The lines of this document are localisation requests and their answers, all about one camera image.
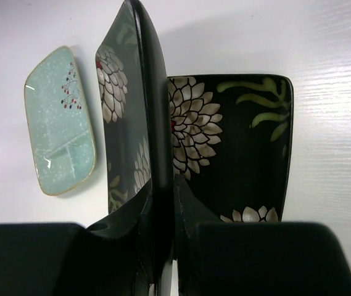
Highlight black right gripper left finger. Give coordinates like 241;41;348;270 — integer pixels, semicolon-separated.
0;185;151;295

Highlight black floral square plate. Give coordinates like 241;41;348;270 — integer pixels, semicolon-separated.
168;74;294;222

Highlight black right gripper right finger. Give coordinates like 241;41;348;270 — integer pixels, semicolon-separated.
174;176;351;295

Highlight light green speckled plate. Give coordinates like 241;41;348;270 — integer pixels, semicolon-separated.
23;46;96;196

